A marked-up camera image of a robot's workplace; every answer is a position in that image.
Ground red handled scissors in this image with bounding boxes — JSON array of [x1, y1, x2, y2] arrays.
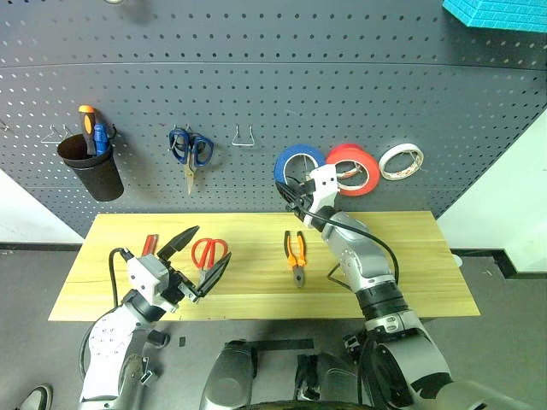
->
[[191, 237, 229, 281]]

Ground grey sneaker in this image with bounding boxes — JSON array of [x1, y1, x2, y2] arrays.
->
[[15, 384, 55, 410]]

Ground black cup holder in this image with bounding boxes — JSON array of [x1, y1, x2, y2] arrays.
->
[[56, 122, 126, 202]]

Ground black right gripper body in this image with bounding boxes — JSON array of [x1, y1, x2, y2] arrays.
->
[[286, 179, 320, 217]]

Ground dark grey perforated pegboard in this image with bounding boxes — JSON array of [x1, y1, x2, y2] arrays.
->
[[0, 0, 547, 240]]

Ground silver wire triangle hook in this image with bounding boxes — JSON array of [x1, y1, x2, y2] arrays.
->
[[41, 124, 72, 143], [232, 123, 257, 147]]

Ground turquoise foam block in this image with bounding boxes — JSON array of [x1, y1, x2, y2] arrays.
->
[[442, 0, 547, 33]]

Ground blue tape roll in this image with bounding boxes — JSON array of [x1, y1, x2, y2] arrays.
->
[[273, 143, 328, 185]]

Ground dark grey rounded robot shell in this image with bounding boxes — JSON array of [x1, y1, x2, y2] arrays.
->
[[199, 339, 260, 410], [294, 352, 373, 410]]

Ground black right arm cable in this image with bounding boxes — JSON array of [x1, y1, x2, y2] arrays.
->
[[294, 208, 401, 296]]

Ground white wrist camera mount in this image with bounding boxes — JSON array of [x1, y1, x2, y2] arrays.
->
[[126, 254, 172, 308], [306, 165, 342, 214]]

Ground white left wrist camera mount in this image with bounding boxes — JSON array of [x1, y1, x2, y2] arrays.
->
[[126, 254, 172, 308]]

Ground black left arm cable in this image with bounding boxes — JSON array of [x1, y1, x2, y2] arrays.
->
[[78, 246, 137, 385]]

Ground orange black handled screwdriver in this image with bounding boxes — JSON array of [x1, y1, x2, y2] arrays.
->
[[78, 104, 100, 157]]

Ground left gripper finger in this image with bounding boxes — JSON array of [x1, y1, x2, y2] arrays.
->
[[156, 225, 201, 261], [196, 250, 232, 300]]

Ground blue handled scissors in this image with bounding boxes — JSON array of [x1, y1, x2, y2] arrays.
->
[[168, 126, 215, 196]]

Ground white tape roll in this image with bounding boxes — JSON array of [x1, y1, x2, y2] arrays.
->
[[378, 143, 425, 181]]

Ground red tape roll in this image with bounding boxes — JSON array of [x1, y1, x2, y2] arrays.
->
[[325, 143, 380, 197]]

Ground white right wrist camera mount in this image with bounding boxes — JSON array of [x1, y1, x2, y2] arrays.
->
[[306, 165, 342, 214]]

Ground blue handled tool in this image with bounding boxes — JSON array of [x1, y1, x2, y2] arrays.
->
[[92, 123, 111, 157]]

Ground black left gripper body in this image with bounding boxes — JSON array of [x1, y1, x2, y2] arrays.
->
[[158, 265, 202, 313]]

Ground orange black pliers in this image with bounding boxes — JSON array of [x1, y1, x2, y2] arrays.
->
[[283, 230, 308, 289]]

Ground black floor tape strip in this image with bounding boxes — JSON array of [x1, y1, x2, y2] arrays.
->
[[256, 339, 315, 352]]

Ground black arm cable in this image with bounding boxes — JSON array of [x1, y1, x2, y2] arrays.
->
[[78, 246, 137, 385], [294, 208, 401, 296]]

